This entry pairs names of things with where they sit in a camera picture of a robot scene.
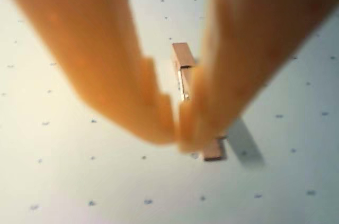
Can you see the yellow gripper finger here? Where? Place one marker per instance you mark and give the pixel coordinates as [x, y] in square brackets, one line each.
[92, 49]
[251, 36]

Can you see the white dotted mat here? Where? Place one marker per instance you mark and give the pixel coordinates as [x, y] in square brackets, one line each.
[79, 181]

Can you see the wooden clothespin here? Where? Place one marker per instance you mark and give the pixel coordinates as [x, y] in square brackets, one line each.
[182, 54]

